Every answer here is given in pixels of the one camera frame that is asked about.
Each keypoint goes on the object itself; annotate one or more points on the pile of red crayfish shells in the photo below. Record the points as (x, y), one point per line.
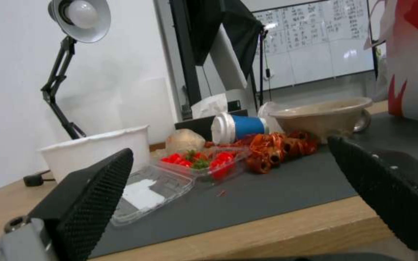
(278, 152)

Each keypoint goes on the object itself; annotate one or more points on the white paper bucket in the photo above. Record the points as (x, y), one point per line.
(96, 151)

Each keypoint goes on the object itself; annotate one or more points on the bun in clear plastic wrap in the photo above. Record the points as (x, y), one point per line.
(185, 140)

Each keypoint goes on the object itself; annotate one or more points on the crumpled white tissue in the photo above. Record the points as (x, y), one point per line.
(209, 107)

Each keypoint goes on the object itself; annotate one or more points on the beige takeaway bowl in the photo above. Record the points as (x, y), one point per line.
(321, 117)

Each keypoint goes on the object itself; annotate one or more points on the blue paper cup white lid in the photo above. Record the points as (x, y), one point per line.
(238, 127)

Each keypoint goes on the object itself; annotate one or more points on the white paper napkin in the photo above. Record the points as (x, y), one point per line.
(142, 195)

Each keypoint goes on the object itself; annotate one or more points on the clear plastic clamshell box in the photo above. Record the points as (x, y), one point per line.
(165, 187)

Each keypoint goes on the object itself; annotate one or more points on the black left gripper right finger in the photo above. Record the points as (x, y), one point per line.
(394, 190)

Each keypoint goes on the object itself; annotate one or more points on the white computer monitor stand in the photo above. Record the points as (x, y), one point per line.
(227, 68)

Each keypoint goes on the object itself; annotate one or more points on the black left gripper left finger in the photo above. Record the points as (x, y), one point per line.
(85, 206)

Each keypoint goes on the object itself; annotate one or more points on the whiteboard with writing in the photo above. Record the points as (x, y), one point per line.
(314, 40)

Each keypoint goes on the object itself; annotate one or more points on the red and white paper bag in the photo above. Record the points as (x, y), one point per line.
(412, 54)

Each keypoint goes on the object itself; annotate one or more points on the clear plastic bag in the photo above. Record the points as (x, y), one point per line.
(269, 117)

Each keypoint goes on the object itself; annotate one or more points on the black articulated desk lamp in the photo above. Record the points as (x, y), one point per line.
(72, 38)

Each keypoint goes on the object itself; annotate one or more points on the red strawberries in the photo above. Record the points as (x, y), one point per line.
(201, 161)

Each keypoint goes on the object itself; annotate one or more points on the dark grey desk mat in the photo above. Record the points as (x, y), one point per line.
(252, 195)

